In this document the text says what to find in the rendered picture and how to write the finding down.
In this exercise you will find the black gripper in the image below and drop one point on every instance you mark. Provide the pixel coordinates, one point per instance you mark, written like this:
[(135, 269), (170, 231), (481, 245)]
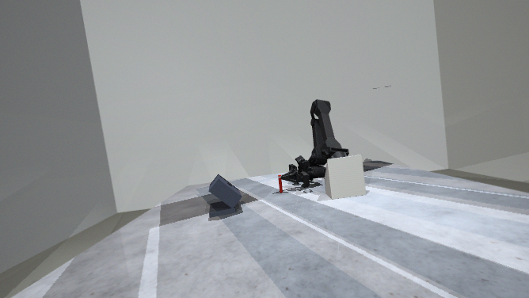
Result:
[(297, 176)]

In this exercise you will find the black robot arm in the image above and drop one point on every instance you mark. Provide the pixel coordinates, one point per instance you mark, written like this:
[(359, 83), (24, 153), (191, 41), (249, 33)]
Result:
[(325, 145)]

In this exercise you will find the grey angled panel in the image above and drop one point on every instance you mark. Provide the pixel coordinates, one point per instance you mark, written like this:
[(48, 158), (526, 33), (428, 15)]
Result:
[(227, 193)]

